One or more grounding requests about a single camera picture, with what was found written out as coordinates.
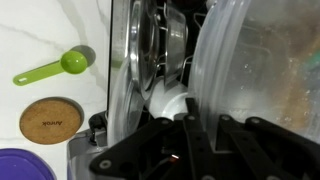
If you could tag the metal dish drying rack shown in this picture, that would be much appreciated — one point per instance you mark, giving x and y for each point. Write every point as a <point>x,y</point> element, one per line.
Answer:
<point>117,36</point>

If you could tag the clear plastic bowl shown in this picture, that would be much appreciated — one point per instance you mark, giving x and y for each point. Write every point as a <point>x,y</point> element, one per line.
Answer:
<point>125,106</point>

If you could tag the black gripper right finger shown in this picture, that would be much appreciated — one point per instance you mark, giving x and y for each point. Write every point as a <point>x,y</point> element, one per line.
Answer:
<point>266,150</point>

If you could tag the steel pot lid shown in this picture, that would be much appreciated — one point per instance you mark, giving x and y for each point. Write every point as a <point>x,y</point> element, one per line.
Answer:
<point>141,50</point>

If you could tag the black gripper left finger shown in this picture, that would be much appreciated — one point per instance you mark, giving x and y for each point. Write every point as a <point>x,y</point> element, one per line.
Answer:
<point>196,146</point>

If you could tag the stainless steel pan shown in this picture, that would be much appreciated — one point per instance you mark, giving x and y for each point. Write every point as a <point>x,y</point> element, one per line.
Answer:
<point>176,43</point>

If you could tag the clear plastic lunchbox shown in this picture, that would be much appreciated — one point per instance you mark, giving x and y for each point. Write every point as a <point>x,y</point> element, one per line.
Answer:
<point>260,66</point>

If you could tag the green plastic measuring spoon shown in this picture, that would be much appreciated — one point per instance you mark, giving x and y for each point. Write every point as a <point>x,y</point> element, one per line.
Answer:
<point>71,62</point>

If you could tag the white ceramic bowl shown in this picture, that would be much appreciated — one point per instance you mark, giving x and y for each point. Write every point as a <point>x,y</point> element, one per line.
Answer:
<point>168,101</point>

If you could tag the round cork coaster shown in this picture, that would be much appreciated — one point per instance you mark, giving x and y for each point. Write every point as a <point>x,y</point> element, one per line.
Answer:
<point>50,121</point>

